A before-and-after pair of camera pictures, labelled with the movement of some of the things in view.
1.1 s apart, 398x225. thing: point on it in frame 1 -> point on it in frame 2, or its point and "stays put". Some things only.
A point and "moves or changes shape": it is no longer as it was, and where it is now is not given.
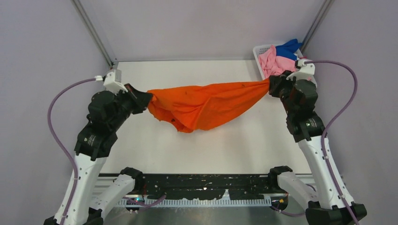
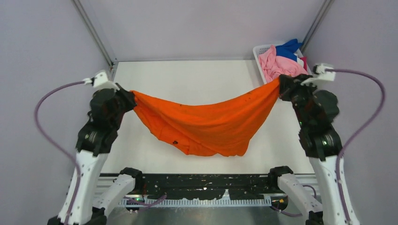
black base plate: x=206 y=186 stays put
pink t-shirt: x=271 y=64 stays put
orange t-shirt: x=195 y=108 moves or changes shape
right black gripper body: x=286 y=86 stays put
